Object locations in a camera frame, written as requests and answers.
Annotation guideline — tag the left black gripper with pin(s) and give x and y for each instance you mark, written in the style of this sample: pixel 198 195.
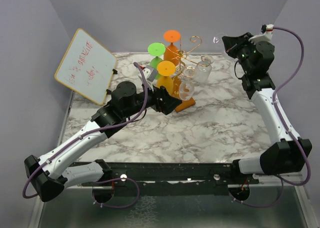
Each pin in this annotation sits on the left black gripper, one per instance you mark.
pixel 167 104

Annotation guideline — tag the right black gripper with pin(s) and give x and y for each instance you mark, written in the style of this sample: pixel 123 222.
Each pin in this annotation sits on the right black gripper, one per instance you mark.
pixel 232 44

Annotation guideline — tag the clear round wine glass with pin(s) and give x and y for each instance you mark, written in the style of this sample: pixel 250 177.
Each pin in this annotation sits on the clear round wine glass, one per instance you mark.
pixel 187 85

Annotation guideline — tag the yellow plastic goblet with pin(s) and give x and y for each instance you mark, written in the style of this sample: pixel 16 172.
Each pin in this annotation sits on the yellow plastic goblet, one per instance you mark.
pixel 166 69

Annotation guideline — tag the clear patterned stemmed glass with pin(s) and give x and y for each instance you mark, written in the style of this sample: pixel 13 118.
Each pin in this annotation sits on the clear patterned stemmed glass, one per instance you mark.
pixel 204 68

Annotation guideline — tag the orange plastic goblet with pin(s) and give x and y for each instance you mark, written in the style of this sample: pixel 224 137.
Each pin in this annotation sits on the orange plastic goblet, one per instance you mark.
pixel 171 51

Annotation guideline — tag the green plastic goblet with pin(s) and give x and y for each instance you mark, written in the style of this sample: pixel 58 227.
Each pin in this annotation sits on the green plastic goblet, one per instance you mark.
pixel 156 50

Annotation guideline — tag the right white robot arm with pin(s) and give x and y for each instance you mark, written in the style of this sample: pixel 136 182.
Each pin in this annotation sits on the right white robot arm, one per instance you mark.
pixel 288 149

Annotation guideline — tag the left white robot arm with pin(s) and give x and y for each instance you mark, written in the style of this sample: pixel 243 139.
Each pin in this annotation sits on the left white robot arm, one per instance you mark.
pixel 52 172

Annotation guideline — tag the white framed whiteboard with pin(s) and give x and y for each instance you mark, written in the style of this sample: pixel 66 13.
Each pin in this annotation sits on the white framed whiteboard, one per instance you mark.
pixel 86 67

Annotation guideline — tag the gold wire wine glass rack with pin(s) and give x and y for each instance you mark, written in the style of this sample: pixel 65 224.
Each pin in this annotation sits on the gold wire wine glass rack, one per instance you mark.
pixel 183 57

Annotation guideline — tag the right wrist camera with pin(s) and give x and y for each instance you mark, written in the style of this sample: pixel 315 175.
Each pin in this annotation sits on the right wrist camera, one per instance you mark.
pixel 266 34

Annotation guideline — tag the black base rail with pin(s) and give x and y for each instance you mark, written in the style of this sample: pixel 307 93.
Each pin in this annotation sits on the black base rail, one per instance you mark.
pixel 176 179

